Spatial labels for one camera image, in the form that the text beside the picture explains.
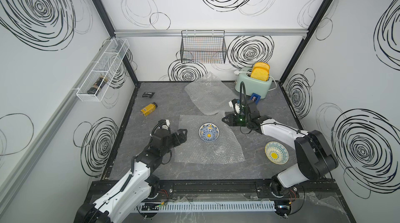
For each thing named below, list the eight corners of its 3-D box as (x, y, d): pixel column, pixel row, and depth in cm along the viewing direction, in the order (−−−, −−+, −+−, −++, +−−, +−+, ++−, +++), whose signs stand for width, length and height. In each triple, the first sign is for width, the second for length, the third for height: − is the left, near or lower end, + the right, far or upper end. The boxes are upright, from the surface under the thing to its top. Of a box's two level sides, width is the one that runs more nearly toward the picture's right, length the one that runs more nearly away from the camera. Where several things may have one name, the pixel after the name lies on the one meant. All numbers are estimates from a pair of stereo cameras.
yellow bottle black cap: (142, 113, 104) (140, 109, 101) (155, 104, 109) (153, 100, 106) (146, 117, 102) (144, 113, 99) (159, 108, 107) (157, 104, 104)
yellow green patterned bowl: (266, 164, 83) (268, 161, 80) (261, 144, 90) (263, 141, 87) (287, 164, 83) (291, 161, 80) (280, 144, 90) (283, 141, 87)
